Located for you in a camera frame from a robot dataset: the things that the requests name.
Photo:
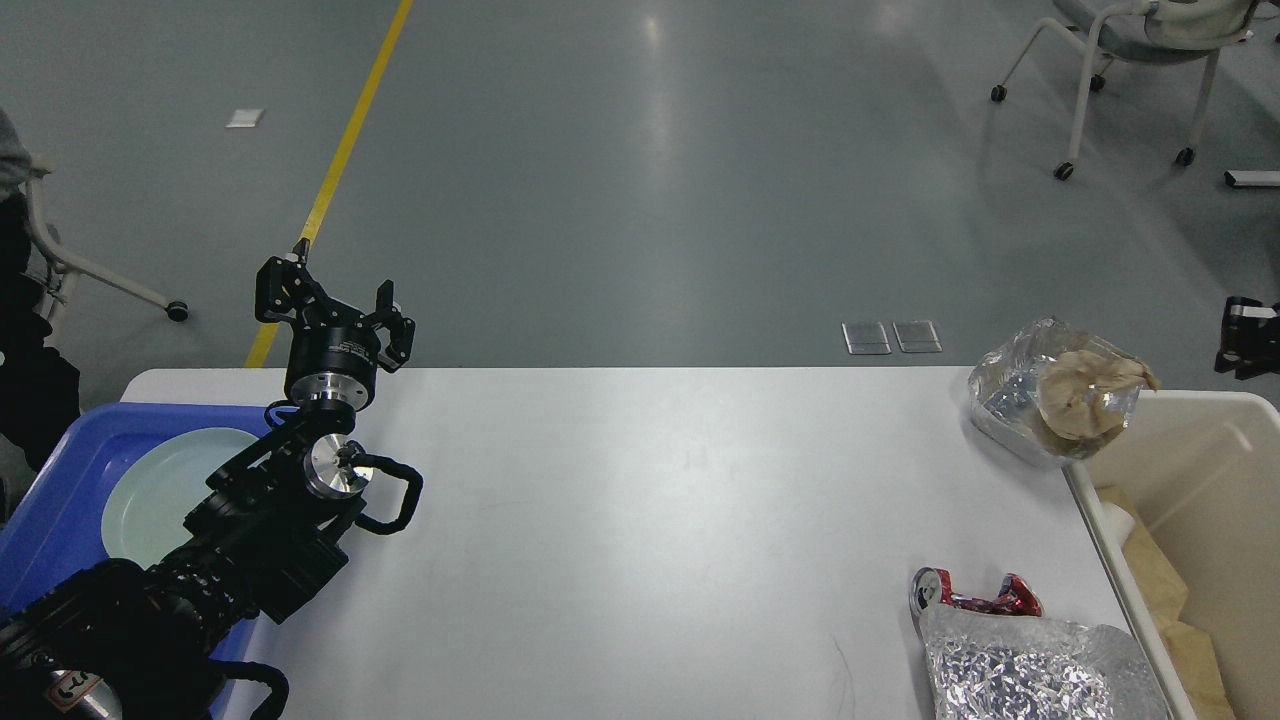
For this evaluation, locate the white chair right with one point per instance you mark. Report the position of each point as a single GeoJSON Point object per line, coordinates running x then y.
{"type": "Point", "coordinates": [1157, 33]}

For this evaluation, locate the brown paper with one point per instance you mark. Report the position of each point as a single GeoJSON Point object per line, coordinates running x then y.
{"type": "Point", "coordinates": [1084, 395]}

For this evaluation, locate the white chair left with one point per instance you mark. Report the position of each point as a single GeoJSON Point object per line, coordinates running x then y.
{"type": "Point", "coordinates": [65, 268]}

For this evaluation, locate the white chair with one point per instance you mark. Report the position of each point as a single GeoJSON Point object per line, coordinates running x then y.
{"type": "Point", "coordinates": [1157, 33]}
{"type": "Point", "coordinates": [65, 268]}

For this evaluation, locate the crumpled aluminium foil piece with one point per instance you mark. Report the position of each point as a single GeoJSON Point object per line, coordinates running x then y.
{"type": "Point", "coordinates": [990, 667]}

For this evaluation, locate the white paper scrap on floor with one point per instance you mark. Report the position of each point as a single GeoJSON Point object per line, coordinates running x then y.
{"type": "Point", "coordinates": [245, 118]}

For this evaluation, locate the light green plate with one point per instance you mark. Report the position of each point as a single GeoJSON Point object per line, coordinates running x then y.
{"type": "Point", "coordinates": [143, 519]}

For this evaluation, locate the white bar on floor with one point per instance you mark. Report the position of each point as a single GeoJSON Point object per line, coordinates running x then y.
{"type": "Point", "coordinates": [1252, 179]}

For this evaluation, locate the aluminium foil tray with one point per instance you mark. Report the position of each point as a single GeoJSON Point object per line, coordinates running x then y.
{"type": "Point", "coordinates": [1004, 397]}

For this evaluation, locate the crushed red can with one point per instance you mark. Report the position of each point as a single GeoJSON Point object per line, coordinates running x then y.
{"type": "Point", "coordinates": [934, 586]}

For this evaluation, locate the blue plastic tray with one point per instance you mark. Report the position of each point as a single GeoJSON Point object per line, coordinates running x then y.
{"type": "Point", "coordinates": [60, 500]}

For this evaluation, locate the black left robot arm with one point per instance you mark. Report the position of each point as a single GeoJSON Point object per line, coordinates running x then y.
{"type": "Point", "coordinates": [322, 482]}

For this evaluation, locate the white paper cup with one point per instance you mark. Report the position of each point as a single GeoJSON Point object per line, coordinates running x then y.
{"type": "Point", "coordinates": [1118, 525]}

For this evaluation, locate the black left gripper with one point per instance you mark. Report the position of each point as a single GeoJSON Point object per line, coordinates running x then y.
{"type": "Point", "coordinates": [330, 362]}

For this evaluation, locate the person in dark clothes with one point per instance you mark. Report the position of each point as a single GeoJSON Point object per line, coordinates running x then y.
{"type": "Point", "coordinates": [39, 388]}

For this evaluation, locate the clear plastic piece on floor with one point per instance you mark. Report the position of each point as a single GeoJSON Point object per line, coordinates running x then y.
{"type": "Point", "coordinates": [917, 337]}

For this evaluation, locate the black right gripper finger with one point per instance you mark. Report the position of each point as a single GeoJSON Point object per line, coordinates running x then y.
{"type": "Point", "coordinates": [1249, 338]}

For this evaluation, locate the beige plastic bin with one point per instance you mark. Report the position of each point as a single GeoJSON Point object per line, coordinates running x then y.
{"type": "Point", "coordinates": [1201, 469]}

